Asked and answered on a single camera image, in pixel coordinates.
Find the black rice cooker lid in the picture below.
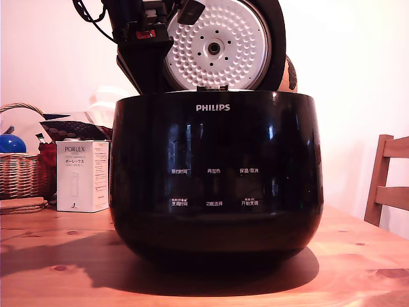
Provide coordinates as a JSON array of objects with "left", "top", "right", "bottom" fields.
[{"left": 161, "top": 0, "right": 287, "bottom": 93}]

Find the black Philips rice cooker body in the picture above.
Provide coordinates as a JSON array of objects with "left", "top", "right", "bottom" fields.
[{"left": 110, "top": 85, "right": 324, "bottom": 267}]

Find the white plastic wrapper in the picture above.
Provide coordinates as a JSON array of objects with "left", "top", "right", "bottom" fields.
[{"left": 83, "top": 86, "right": 129, "bottom": 124}]

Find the dark dotted fabric pouch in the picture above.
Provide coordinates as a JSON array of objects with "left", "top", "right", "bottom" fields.
[{"left": 39, "top": 119, "right": 113, "bottom": 142}]

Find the red fabric item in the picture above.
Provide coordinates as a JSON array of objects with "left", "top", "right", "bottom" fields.
[{"left": 38, "top": 142, "right": 58, "bottom": 196}]

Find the white Porlex carton box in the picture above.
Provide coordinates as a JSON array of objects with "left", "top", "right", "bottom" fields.
[{"left": 56, "top": 139, "right": 111, "bottom": 213}]

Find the brown patterned vase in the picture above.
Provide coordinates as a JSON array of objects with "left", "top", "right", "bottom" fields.
[{"left": 281, "top": 54, "right": 299, "bottom": 93}]

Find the blue ball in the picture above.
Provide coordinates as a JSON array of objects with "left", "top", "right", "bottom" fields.
[{"left": 0, "top": 133, "right": 27, "bottom": 154}]

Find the woven wicker basket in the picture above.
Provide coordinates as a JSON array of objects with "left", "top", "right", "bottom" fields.
[{"left": 0, "top": 102, "right": 54, "bottom": 201}]

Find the wooden chair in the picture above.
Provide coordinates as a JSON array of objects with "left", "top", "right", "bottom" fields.
[{"left": 364, "top": 134, "right": 409, "bottom": 228}]

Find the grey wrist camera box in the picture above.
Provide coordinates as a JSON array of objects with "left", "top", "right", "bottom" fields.
[{"left": 144, "top": 1, "right": 167, "bottom": 26}]

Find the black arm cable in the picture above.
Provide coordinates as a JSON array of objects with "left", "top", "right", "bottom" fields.
[{"left": 72, "top": 0, "right": 123, "bottom": 44}]

